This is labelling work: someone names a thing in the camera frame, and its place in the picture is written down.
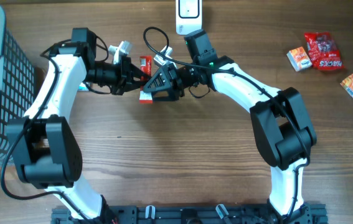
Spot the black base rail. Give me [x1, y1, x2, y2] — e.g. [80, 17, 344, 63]
[50, 203, 329, 224]

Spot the white barcode scanner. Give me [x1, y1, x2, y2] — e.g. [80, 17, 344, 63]
[176, 0, 202, 35]

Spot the small teal box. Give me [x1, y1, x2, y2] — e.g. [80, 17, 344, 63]
[78, 83, 89, 91]

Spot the red stick packet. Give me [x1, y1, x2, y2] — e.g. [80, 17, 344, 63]
[139, 55, 153, 104]

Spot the red snack packet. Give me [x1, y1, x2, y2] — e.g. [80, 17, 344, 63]
[304, 32, 344, 71]

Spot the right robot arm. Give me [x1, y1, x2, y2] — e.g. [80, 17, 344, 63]
[143, 29, 317, 223]

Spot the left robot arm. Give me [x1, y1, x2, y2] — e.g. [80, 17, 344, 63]
[6, 28, 148, 223]

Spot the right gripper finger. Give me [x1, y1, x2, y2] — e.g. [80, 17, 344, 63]
[143, 65, 173, 93]
[151, 90, 176, 102]

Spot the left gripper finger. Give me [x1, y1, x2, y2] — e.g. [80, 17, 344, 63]
[121, 80, 148, 93]
[131, 60, 151, 80]

